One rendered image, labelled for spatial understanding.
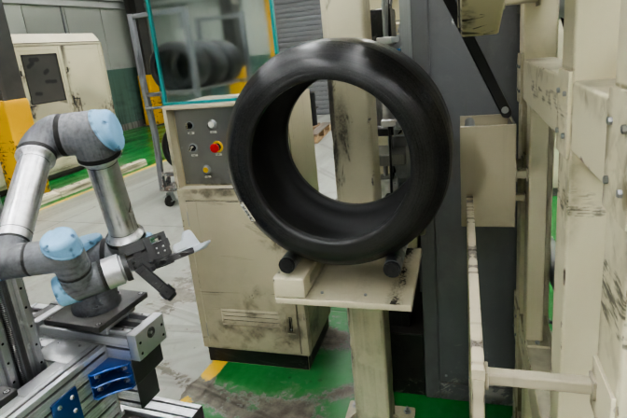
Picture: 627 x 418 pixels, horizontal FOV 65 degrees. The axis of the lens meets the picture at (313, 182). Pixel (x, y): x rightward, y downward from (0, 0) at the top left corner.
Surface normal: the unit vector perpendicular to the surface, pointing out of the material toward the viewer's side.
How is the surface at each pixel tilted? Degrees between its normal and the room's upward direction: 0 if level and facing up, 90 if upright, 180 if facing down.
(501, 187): 90
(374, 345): 90
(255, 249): 90
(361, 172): 90
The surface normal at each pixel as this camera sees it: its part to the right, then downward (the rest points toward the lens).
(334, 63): -0.26, 0.10
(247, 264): -0.27, 0.31
